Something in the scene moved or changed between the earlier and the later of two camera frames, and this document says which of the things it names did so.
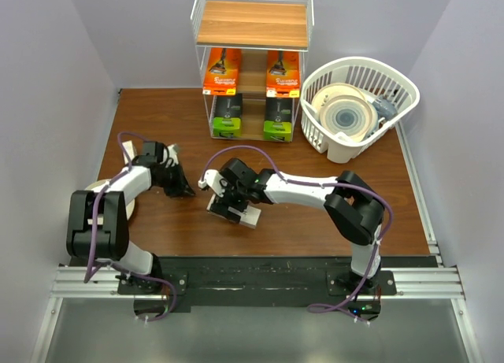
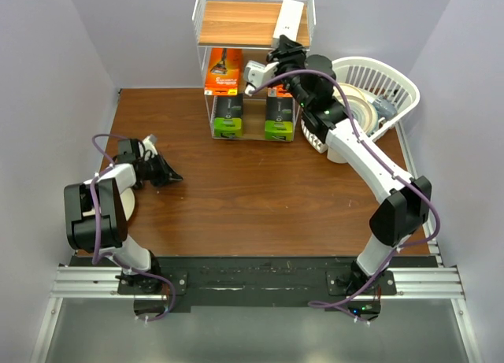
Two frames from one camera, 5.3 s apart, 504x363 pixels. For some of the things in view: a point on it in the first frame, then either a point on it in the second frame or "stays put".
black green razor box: x=227 y=116 stays put
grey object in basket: x=385 y=108 stays put
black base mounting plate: x=257 y=282 stays put
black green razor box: x=278 y=119 stays put
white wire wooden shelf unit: x=251 y=42 stays put
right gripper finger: x=219 y=206 to x=272 y=56
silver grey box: x=249 y=217 to x=288 y=20
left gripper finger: x=187 y=190 to x=172 y=173
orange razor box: x=222 y=72 stays put
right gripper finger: x=240 y=206 to x=283 y=40
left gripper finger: x=179 y=190 to x=175 y=176
